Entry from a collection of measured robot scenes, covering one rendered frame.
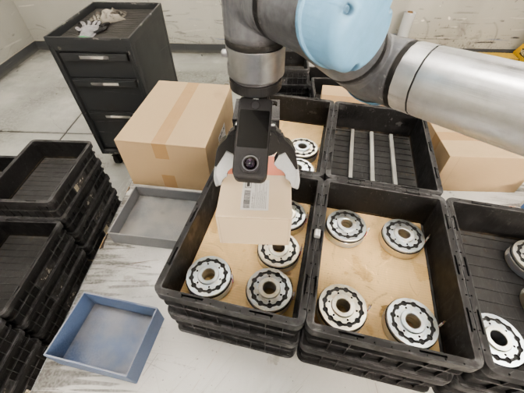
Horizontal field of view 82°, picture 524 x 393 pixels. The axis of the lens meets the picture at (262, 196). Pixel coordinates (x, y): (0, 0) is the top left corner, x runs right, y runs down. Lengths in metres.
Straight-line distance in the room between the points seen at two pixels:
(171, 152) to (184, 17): 3.02
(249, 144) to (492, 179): 1.03
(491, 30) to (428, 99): 4.13
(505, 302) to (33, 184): 1.79
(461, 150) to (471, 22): 3.23
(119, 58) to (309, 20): 1.68
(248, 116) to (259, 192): 0.14
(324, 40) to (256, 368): 0.70
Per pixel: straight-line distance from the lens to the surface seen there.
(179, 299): 0.63
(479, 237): 0.98
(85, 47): 1.98
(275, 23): 0.32
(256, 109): 0.42
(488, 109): 0.35
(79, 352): 0.92
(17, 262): 1.63
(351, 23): 0.28
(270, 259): 0.72
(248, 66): 0.39
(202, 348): 0.83
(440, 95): 0.36
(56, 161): 1.83
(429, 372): 0.75
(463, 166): 1.20
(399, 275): 0.81
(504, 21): 4.51
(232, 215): 0.47
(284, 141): 0.46
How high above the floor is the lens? 1.48
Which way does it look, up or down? 48 degrees down
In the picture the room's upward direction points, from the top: straight up
